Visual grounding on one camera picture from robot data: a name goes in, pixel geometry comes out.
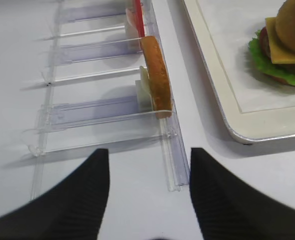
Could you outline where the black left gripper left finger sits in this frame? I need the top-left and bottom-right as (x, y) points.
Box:
(0, 149), (110, 240)

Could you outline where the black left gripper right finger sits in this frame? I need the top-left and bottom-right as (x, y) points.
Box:
(189, 148), (295, 240)

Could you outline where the sesame top bun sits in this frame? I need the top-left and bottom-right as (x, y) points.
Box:
(275, 0), (295, 52)

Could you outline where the orange cheese slice on burger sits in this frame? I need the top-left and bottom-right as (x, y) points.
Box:
(265, 17), (295, 65)

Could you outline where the green lettuce under burger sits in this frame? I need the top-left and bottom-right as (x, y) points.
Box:
(248, 29), (295, 85)

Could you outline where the red tomato slice in rack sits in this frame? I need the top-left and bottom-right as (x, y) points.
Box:
(132, 0), (145, 38)

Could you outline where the cream rectangular metal tray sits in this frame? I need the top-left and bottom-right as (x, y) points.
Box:
(184, 0), (295, 145)

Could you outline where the clear acrylic left rack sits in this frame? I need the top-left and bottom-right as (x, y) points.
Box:
(21, 0), (189, 199)

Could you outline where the bottom bun in burger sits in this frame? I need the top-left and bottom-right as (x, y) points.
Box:
(265, 74), (295, 87)

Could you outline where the brown bun half left rack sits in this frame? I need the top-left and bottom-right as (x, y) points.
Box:
(140, 36), (172, 119)

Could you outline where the brown patty in burger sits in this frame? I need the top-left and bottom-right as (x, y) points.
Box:
(258, 27), (295, 74)

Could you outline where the white paper tray liner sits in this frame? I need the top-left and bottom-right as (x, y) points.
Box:
(198, 0), (295, 113)

